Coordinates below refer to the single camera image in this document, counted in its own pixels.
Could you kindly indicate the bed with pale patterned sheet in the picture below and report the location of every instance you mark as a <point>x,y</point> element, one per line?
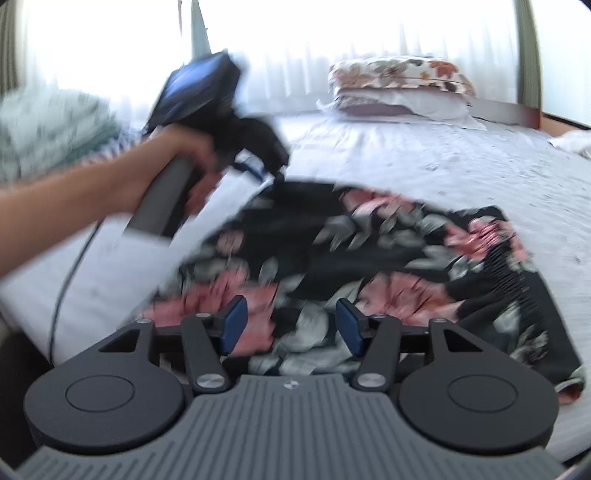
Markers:
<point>438,161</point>

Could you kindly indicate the person's left hand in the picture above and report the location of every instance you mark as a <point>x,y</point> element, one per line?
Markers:
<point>161,157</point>

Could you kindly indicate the crumpled white cloth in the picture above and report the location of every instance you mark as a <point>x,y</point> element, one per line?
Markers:
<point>572,143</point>

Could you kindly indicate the white sheer curtain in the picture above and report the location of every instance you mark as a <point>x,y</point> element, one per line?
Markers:
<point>300,46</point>

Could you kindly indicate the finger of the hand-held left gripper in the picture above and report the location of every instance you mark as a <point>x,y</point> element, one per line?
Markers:
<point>258,138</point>

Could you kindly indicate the white pillow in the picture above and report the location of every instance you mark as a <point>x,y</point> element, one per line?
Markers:
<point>406,105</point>

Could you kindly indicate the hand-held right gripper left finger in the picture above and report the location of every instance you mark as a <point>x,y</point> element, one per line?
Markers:
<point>233,323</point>

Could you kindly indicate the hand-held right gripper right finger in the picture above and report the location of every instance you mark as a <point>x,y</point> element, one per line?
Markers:
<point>348,325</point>

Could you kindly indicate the black floral pants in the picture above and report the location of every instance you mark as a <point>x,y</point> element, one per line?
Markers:
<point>300,240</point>

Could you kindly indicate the floral pillow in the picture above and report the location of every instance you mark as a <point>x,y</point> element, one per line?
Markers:
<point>397,74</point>

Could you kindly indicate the folded green patterned cloth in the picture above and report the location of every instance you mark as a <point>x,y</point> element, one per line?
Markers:
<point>46,124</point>

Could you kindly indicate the person's left forearm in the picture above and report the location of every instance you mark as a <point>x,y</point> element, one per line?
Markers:
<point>60,207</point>

